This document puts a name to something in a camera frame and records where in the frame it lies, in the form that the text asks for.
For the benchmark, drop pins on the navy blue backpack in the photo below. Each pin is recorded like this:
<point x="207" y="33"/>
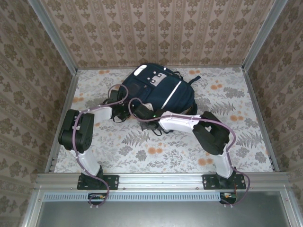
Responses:
<point x="156" y="94"/>

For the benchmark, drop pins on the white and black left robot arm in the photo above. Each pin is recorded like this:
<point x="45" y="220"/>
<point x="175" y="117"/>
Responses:
<point x="101" y="114"/>

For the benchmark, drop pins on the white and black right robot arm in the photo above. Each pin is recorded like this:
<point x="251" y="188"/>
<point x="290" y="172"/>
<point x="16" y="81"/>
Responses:
<point x="177" y="120"/>

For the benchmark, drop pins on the floral table cover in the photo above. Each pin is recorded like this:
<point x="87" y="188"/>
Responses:
<point x="201" y="165"/>

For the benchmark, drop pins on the grey metal sheet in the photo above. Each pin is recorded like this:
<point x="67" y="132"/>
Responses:
<point x="154" y="215"/>

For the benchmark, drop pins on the thin aluminium wall rail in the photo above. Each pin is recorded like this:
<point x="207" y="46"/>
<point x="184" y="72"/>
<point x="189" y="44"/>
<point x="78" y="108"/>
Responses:
<point x="106" y="68"/>

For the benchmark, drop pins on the aluminium side rail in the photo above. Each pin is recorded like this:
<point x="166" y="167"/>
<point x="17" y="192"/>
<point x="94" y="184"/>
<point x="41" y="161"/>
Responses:
<point x="250" y="85"/>
<point x="67" y="101"/>

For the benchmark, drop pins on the long aluminium base rail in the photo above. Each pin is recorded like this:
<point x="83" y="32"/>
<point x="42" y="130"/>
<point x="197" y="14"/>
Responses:
<point x="161" y="179"/>

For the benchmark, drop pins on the aluminium frame post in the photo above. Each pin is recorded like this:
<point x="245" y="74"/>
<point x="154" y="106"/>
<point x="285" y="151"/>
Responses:
<point x="265" y="35"/>
<point x="52" y="35"/>

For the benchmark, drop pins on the aluminium lower frame bar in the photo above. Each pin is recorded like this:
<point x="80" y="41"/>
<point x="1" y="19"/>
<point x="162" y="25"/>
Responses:
<point x="292" y="208"/>
<point x="32" y="208"/>

